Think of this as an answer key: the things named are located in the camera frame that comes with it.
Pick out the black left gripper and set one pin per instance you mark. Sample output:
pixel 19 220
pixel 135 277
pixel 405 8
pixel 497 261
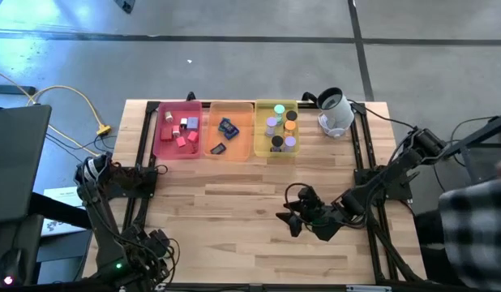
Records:
pixel 143 247

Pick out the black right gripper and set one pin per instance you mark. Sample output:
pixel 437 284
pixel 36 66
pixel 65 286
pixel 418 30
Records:
pixel 325 221

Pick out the lavender sand timer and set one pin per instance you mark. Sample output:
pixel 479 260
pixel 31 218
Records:
pixel 271 122
pixel 290 142

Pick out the black-capped blue sand timer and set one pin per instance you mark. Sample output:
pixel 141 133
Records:
pixel 277 141

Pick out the orange sand timer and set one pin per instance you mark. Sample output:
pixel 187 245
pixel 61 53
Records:
pixel 290 125

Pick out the teal sand timer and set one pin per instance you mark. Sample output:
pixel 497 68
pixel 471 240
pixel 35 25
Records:
pixel 279 109

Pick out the dark blue digital clock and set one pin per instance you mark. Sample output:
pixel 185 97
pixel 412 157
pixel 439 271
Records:
pixel 232 131

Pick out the small red wall charger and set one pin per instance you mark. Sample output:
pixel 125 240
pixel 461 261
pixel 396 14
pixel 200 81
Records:
pixel 193 136

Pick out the white wall charger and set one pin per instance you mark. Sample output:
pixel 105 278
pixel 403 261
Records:
pixel 183 121

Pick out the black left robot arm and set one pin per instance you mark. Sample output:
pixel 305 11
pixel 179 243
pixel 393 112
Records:
pixel 100 211

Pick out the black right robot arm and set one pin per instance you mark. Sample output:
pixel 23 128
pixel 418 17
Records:
pixel 396 170

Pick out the yellow plastic bin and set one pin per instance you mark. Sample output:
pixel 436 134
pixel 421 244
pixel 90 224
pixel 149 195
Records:
pixel 262 142

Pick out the orange plastic bin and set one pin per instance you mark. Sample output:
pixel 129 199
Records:
pixel 238 148

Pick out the black-capped red sand timer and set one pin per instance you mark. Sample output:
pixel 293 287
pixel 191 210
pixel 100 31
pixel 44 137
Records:
pixel 291 115

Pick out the pink plastic bin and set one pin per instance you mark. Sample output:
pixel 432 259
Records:
pixel 169 152

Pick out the white cup with black rim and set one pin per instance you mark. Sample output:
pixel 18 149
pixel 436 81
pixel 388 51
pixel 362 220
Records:
pixel 339 111

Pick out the black stand bar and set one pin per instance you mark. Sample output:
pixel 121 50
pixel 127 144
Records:
pixel 60 209

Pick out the white paper booklet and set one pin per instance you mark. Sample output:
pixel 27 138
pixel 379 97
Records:
pixel 68 194

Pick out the lavender cube charger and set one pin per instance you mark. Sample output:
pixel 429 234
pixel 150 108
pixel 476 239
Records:
pixel 192 122

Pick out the black computer mouse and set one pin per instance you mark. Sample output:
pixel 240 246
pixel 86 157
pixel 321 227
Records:
pixel 11 265

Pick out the black monitor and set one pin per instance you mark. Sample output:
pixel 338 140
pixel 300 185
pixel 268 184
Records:
pixel 15 162

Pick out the person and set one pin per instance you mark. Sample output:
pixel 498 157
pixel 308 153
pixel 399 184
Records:
pixel 477 231

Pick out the grey metal stand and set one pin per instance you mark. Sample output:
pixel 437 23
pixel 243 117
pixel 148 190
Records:
pixel 485 158

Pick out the dark object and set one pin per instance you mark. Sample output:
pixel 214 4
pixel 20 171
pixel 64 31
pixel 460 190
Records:
pixel 125 5

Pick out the silver metal bracket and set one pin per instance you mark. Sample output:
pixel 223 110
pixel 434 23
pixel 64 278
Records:
pixel 368 288
pixel 162 287

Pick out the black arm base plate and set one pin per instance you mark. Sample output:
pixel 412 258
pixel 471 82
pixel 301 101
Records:
pixel 400 190
pixel 145 186

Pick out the black aluminium table frame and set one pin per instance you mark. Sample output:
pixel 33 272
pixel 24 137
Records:
pixel 234 288

